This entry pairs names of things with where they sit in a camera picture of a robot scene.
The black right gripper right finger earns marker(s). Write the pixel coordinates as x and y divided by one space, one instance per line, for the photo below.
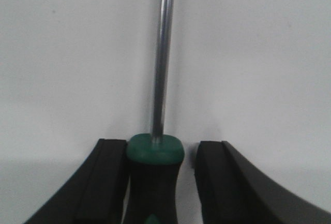
232 190

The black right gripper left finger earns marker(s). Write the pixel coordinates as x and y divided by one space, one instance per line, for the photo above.
95 192

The green black screwdriver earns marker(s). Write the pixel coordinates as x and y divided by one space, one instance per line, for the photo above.
155 158

